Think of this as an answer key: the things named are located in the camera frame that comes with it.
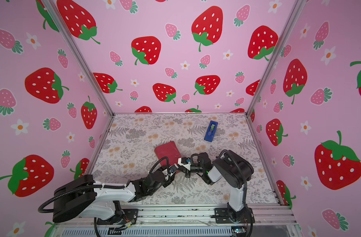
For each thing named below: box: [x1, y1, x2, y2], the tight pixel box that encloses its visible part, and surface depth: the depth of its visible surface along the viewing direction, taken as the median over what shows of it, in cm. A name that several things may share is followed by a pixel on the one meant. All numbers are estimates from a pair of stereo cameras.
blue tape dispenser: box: [203, 120, 219, 143], surface depth 106 cm
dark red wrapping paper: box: [154, 141, 182, 167], surface depth 94 cm
